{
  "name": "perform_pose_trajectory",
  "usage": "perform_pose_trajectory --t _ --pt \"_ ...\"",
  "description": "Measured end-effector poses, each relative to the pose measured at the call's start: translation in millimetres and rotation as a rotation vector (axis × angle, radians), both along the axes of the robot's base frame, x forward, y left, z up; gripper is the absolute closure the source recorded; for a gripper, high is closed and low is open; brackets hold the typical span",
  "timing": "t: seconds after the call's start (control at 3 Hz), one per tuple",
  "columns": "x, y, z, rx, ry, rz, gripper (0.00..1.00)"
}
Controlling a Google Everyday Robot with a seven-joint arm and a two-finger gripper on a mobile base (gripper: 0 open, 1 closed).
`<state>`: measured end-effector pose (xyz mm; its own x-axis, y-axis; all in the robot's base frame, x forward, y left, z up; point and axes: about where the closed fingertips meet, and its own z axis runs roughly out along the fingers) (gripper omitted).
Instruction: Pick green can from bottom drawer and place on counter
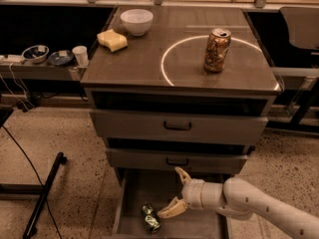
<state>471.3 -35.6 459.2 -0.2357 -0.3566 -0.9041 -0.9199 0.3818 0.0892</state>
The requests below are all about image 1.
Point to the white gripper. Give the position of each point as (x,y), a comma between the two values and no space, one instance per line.
(193,193)

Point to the green soda can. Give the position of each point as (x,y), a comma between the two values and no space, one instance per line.
(151,220)

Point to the bottom open drawer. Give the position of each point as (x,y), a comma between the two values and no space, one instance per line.
(158,188)

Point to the middle grey drawer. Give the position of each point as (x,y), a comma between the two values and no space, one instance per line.
(164,160)

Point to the grey drawer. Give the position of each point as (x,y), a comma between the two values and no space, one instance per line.
(164,160)
(178,127)

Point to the grey drawer cabinet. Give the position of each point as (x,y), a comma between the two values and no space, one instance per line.
(163,72)

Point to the top grey drawer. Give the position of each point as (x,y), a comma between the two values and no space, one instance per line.
(178,127)

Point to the orange patterned soda can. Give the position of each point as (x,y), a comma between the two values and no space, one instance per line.
(217,46)

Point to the black stand leg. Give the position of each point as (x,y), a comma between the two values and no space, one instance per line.
(31,229)

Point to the yellow sponge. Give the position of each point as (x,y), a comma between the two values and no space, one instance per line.
(112,40)

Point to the white paper cup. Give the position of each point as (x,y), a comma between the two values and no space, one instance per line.
(81,54)

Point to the white ceramic bowl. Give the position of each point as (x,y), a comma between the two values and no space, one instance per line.
(137,21)

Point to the dark blue shallow bowl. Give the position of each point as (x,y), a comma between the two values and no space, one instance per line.
(61,58)

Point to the blue bowl with white rim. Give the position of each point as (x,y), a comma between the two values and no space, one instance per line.
(36,54)

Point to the white power strip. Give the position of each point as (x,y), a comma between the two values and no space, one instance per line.
(15,59)

